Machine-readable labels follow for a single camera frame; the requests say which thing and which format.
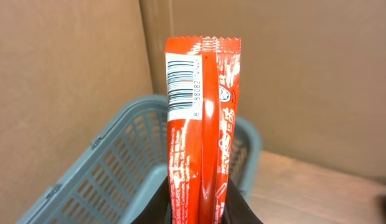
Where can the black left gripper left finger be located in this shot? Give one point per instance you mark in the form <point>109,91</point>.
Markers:
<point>158,210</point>

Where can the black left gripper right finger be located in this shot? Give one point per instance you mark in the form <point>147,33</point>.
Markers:
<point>236,210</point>

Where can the red snack packet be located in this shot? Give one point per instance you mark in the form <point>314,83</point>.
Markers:
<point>202,77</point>

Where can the grey plastic shopping basket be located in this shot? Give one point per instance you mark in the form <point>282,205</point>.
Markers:
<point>116,177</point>

